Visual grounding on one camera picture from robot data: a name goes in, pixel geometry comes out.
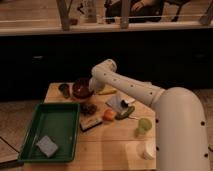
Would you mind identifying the white spoon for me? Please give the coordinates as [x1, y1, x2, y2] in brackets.
[123, 98, 136, 104]

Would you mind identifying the dark small cup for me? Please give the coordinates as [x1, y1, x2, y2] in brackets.
[58, 83, 70, 98]

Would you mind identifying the dark grape bunch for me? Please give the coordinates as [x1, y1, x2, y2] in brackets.
[80, 103, 97, 115]

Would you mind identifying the person in background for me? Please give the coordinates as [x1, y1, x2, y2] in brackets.
[104, 0, 165, 24]

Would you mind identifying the grey sponge in tray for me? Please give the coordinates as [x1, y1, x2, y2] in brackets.
[36, 135, 58, 157]

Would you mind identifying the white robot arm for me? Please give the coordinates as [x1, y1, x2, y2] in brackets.
[89, 59, 210, 171]

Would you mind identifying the green cucumber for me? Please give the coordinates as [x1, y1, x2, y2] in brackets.
[115, 106, 135, 120]

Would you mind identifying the dark red bowl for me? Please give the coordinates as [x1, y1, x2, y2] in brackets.
[72, 78, 93, 99]

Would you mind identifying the white paper cup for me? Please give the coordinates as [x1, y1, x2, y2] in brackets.
[143, 141, 156, 160]

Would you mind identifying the orange fruit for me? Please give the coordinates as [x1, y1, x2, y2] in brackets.
[103, 109, 116, 121]

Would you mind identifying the green plastic tray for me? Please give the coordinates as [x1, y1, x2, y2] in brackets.
[18, 102, 80, 163]

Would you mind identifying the yellow banana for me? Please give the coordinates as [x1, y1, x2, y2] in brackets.
[98, 87, 117, 95]

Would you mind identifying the wooden table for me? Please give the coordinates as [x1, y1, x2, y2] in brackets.
[23, 82, 158, 171]

